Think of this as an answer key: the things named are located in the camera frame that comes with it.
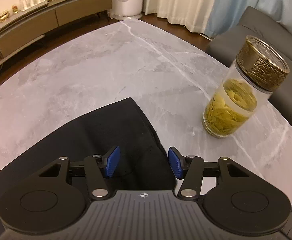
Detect glass jar of tea leaves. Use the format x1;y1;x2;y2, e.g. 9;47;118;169
202;35;290;138

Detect grey sofa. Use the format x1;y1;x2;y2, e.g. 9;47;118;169
202;7;292;138

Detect black trousers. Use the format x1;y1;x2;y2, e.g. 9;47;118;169
0;97;175;240

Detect golden ornament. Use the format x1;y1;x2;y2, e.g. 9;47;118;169
0;10;9;22

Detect long grey tv cabinet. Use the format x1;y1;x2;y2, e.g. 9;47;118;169
0;0;112;66

